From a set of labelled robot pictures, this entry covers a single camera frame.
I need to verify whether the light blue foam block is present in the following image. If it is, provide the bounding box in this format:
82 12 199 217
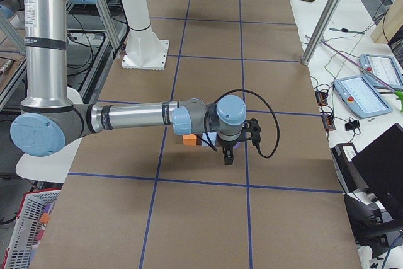
201 132 217 146

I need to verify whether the green handled reacher grabber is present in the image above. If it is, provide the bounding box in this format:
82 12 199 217
321 40 403 101

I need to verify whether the far blue teach pendant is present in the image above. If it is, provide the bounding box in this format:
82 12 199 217
360 54 402 90

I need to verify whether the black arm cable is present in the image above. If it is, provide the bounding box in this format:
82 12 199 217
203 89 280 159

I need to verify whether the near blue teach pendant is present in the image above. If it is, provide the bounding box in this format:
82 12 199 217
334 76 392 118

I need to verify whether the blue teach pendant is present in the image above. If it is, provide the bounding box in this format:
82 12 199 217
334 76 392 118
360 54 402 90

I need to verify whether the black laptop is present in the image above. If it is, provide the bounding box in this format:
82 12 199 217
353 123 402 219

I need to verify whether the black monitor stand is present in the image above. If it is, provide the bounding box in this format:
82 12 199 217
344 195 402 258

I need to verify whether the orange foam block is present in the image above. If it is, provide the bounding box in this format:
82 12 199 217
182 134 198 146

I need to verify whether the black power adapter box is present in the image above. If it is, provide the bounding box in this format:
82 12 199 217
331 143 368 193

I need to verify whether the white perforated plastic basket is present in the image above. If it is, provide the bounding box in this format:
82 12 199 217
1 189 60 268

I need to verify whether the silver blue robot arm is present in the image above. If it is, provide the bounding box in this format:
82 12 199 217
10 0 246 164

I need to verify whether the aluminium frame post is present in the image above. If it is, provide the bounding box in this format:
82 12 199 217
301 0 340 66

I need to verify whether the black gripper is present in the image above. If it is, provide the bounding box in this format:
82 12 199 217
219 138 239 165

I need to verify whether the green strap wristwatch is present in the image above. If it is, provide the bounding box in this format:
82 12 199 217
329 28 365 35

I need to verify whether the white pedestal column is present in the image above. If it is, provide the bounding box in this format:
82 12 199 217
121 0 169 70

